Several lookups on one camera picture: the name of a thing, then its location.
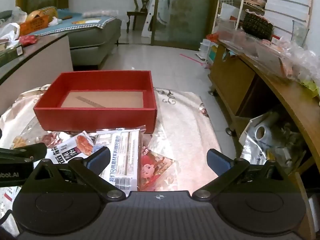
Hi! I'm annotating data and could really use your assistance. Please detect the white wire rack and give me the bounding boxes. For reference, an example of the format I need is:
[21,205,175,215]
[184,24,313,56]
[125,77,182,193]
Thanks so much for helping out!
[211,0,265,38]

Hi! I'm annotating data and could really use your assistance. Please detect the clear plastic trays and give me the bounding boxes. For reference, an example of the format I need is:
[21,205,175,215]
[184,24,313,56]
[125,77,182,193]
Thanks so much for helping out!
[217,26,320,80]

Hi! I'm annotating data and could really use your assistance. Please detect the white perforated board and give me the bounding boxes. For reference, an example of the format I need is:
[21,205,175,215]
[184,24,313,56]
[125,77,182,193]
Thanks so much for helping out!
[141,0,157,38]

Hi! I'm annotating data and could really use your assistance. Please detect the blue sofa blanket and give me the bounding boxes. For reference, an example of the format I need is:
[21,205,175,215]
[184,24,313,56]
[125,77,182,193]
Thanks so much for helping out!
[25,15,118,37]

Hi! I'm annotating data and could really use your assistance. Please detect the red crumpled packet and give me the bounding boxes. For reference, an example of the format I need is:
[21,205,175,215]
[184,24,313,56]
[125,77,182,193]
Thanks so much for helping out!
[19,34,40,47]

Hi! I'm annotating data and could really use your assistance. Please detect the dark woven basket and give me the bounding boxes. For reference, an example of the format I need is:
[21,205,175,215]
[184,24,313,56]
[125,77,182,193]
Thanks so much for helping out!
[242,9,274,40]

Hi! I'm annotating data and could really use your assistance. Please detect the clear plastic bag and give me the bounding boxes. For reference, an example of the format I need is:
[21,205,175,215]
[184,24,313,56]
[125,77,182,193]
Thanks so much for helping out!
[10,6,28,23]

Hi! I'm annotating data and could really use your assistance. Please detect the white plastic bag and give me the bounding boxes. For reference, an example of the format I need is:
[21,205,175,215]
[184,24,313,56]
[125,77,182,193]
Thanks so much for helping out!
[0,22,20,42]

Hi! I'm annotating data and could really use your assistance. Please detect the white packet with meat photo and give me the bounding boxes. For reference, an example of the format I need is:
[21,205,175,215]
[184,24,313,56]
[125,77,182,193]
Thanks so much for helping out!
[46,130,97,164]

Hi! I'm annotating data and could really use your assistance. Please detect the yellow patterned bag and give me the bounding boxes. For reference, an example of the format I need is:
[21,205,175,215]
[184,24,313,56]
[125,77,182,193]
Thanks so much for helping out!
[26,6,59,22]

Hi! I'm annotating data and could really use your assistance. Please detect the clear film roll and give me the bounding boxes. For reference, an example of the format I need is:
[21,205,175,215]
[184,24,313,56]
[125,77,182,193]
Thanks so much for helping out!
[254,112,279,140]

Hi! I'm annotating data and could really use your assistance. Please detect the wooden cabinet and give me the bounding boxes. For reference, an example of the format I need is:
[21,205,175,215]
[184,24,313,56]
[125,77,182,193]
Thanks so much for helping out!
[207,40,320,205]

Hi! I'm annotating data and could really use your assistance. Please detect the dark green box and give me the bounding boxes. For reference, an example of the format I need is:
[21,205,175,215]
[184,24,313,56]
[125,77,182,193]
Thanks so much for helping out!
[0,42,24,67]

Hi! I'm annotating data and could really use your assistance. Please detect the orange plastic basket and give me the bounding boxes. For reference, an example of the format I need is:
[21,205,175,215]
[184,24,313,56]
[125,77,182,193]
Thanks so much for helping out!
[19,15,50,37]

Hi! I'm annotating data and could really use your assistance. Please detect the silver foil bag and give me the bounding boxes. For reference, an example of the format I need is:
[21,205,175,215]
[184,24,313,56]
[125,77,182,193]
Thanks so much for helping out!
[239,130,269,161]

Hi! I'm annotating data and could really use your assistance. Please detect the grey green sofa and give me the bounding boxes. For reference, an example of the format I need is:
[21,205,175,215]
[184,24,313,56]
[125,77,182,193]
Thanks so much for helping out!
[57,15,123,72]

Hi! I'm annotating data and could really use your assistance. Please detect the glass sliding door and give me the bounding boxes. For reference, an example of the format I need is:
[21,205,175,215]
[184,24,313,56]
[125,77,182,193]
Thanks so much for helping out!
[150,0,220,50]

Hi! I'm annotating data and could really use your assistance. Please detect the red orange plastic bag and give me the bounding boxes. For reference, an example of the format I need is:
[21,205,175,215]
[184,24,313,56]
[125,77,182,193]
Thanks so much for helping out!
[206,32,222,42]

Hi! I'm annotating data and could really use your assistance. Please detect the grey side table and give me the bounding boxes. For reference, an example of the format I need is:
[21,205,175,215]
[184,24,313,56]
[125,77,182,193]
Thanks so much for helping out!
[0,32,74,115]

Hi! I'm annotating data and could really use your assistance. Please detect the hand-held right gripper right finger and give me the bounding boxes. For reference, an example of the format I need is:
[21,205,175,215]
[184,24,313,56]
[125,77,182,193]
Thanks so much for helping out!
[191,148,293,202]

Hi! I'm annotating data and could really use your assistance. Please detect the beige floral tablecloth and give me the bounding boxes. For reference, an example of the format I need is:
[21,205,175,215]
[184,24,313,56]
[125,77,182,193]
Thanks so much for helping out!
[0,85,237,230]

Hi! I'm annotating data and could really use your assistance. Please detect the red cardboard box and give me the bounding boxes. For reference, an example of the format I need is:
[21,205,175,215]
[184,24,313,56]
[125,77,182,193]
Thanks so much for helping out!
[33,70,158,134]

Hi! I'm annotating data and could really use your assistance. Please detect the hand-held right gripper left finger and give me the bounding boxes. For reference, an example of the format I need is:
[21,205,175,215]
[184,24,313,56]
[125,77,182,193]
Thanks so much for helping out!
[21,146,127,202]

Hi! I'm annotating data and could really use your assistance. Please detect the large white bread packet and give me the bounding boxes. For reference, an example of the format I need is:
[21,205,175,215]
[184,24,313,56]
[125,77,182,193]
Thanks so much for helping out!
[96,125,147,191]

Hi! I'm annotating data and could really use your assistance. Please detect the white plastic drawer unit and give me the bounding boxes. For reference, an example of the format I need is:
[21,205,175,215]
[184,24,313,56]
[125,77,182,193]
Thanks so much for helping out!
[199,39,218,63]

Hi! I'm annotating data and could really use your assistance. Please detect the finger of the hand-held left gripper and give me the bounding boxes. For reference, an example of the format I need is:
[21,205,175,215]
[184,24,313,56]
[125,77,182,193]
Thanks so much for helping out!
[0,142,48,162]

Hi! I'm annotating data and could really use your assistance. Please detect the red cartoon snack packet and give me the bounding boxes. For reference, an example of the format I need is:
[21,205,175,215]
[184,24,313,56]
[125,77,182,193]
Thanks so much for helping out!
[137,146,175,190]

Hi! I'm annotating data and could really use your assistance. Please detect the pink fly swatter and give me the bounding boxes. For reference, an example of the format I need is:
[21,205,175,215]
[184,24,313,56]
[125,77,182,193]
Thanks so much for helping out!
[179,53,208,67]

